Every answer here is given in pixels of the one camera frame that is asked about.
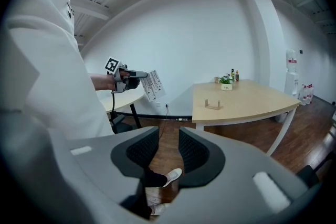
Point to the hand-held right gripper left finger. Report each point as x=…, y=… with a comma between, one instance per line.
x=136, y=154

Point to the person's left forearm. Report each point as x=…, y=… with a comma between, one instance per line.
x=99, y=81

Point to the white shoe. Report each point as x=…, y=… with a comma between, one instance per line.
x=158, y=209
x=172, y=176

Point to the light wooden table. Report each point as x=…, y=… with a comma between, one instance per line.
x=244, y=102

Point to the white printed card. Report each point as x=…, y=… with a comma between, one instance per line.
x=155, y=86

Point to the person's white shirt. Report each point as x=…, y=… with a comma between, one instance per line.
x=47, y=65

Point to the white water dispenser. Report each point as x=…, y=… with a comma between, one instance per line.
x=291, y=73

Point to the dark glass bottle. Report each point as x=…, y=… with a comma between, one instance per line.
x=232, y=74

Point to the orange sauce bottle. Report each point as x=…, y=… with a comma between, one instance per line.
x=237, y=76

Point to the person's black trouser leg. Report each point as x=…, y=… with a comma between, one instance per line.
x=153, y=179

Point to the group of clear plastic bottles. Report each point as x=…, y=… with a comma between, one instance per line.
x=306, y=94

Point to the potted flower plant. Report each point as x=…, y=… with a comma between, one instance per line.
x=226, y=82

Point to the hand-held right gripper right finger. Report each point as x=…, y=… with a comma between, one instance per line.
x=202, y=162

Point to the white round table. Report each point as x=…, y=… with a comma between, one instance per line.
x=120, y=101

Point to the person's left hand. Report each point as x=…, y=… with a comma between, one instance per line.
x=124, y=73

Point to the wooden card stand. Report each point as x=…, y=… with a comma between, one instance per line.
x=213, y=105

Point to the white waste bin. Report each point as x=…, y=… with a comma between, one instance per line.
x=281, y=118

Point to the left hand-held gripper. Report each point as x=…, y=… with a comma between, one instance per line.
x=119, y=78

